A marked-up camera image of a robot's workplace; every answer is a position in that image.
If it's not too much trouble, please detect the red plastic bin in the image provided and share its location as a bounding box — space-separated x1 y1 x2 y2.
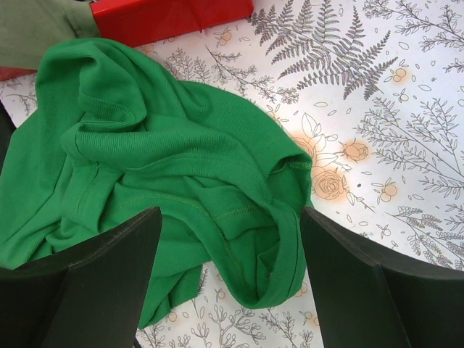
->
1 1 254 80

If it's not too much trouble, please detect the green tank top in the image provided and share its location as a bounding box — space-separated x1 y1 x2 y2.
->
1 38 312 327

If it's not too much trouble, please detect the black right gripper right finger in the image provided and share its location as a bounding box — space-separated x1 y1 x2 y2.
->
300 207 463 348

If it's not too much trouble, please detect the olive green garment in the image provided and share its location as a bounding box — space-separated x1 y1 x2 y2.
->
1 0 100 70

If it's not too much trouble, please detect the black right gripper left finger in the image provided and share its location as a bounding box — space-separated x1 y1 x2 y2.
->
1 207 162 347

